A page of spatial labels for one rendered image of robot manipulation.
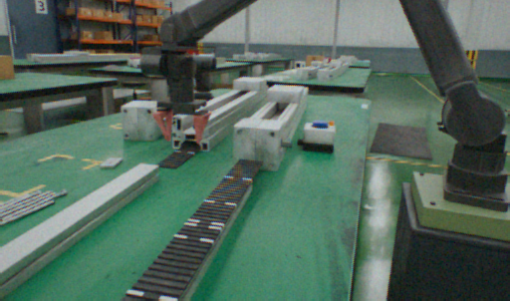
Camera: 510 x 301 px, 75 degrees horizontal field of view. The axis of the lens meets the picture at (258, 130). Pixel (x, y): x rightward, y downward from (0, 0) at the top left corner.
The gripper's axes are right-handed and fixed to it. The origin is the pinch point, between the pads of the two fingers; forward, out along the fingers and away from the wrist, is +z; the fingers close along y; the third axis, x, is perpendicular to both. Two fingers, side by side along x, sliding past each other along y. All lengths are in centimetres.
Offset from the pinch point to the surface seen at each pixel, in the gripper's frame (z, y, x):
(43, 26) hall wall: -78, 925, -929
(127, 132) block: 1.7, 20.1, -7.8
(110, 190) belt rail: 1.4, 0.0, 28.3
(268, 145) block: -1.4, -21.7, 4.5
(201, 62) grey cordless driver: -15, 19, -61
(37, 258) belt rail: 3.3, -1.0, 43.8
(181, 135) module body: 0.5, 2.5, -4.6
